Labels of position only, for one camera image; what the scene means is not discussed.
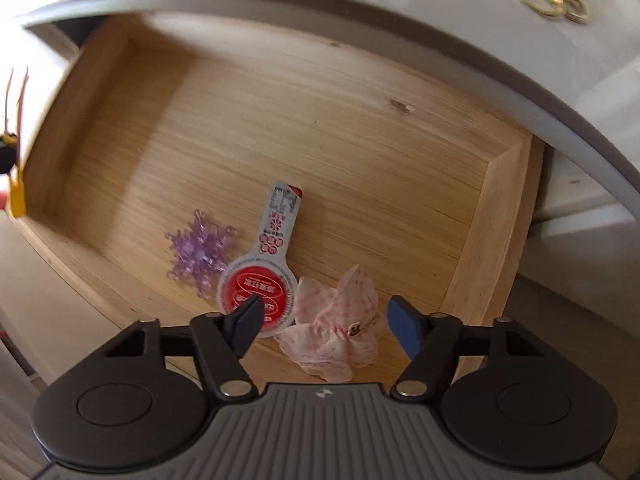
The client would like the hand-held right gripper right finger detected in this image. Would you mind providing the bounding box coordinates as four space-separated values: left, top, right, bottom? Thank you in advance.
387 295 549 403

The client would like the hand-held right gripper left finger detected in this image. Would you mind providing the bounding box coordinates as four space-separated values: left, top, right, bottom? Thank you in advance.
102 294 266 402

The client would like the purple snowflake ornament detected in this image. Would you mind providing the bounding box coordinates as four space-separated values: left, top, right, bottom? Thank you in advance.
165 211 239 302

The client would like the red and white sauce packet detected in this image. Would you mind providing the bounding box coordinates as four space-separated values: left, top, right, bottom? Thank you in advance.
216 181 306 334

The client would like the wide white-fronted wooden drawer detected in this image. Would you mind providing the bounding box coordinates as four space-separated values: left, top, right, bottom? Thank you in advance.
7 12 547 386

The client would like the yellow tasselled charm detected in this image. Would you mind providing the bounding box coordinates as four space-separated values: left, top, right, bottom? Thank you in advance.
0 67 31 220

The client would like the white coffee table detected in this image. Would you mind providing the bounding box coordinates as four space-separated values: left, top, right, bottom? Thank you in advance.
0 0 640 223

